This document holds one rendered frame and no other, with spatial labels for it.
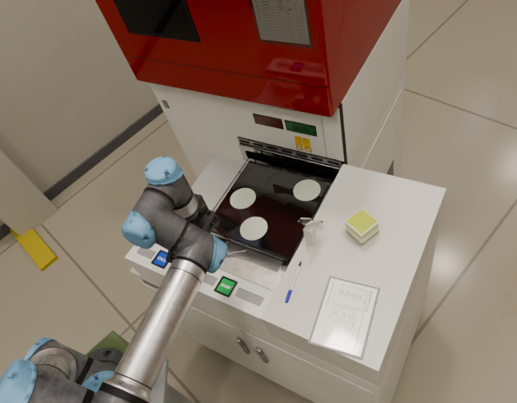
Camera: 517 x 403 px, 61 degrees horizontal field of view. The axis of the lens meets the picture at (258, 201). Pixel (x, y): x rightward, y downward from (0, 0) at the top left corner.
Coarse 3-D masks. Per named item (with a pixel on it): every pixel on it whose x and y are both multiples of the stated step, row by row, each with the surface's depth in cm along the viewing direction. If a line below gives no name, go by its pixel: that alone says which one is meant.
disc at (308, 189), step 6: (306, 180) 161; (312, 180) 161; (300, 186) 160; (306, 186) 160; (312, 186) 159; (318, 186) 158; (294, 192) 159; (300, 192) 159; (306, 192) 158; (312, 192) 157; (318, 192) 157; (300, 198) 157; (306, 198) 156; (312, 198) 156
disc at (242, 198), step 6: (234, 192) 166; (240, 192) 165; (246, 192) 164; (252, 192) 164; (234, 198) 164; (240, 198) 163; (246, 198) 162; (252, 198) 162; (234, 204) 162; (240, 204) 161; (246, 204) 160
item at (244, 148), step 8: (240, 144) 175; (256, 152) 173; (264, 152) 170; (272, 152) 168; (256, 160) 177; (264, 160) 176; (288, 160) 166; (296, 160) 164; (304, 160) 162; (312, 160) 161; (280, 168) 173; (288, 168) 171; (296, 168) 170; (320, 168) 160; (328, 168) 158; (336, 168) 156; (312, 176) 167; (320, 176) 165; (328, 176) 164
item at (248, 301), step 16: (128, 256) 150; (144, 256) 149; (144, 272) 153; (160, 272) 143; (224, 272) 138; (208, 288) 136; (240, 288) 134; (256, 288) 132; (208, 304) 143; (224, 304) 133; (240, 304) 130; (256, 304) 129; (240, 320) 139; (256, 320) 129
